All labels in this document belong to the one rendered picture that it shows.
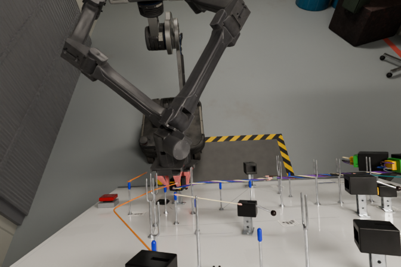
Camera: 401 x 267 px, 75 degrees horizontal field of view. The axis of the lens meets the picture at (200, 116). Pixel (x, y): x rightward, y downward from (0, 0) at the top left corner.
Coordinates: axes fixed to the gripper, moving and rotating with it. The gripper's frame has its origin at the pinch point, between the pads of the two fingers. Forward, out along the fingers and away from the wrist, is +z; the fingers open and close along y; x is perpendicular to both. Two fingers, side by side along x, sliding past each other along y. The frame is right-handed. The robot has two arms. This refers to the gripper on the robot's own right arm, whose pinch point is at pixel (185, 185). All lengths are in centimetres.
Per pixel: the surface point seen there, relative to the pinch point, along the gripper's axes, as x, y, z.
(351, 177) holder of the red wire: -17, 53, -9
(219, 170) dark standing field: 120, -7, 36
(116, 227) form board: -33.3, -9.9, -1.5
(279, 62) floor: 248, 56, -58
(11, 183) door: 52, -145, 20
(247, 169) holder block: 17.3, 23.0, -0.1
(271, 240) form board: -36.2, 30.3, -1.8
